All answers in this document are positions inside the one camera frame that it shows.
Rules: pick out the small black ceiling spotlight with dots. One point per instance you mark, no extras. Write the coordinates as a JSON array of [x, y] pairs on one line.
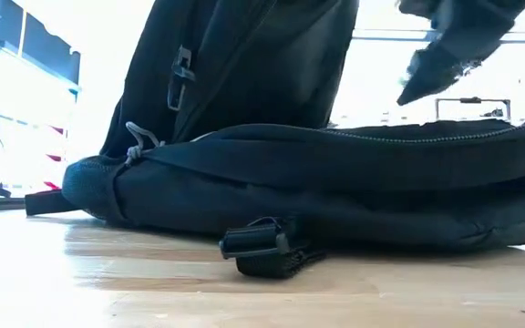
[[492, 113]]

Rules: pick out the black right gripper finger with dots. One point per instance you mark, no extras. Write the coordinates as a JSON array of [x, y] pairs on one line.
[[431, 75]]

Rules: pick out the background black metal frame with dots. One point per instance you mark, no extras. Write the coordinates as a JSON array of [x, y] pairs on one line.
[[470, 99]]

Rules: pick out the dark window panel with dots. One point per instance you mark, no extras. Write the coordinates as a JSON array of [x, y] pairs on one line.
[[44, 45]]

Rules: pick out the black fabric backpack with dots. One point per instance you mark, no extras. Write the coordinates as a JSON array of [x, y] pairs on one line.
[[290, 182]]

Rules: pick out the long ceiling light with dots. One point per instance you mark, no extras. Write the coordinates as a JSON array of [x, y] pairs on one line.
[[381, 34]]

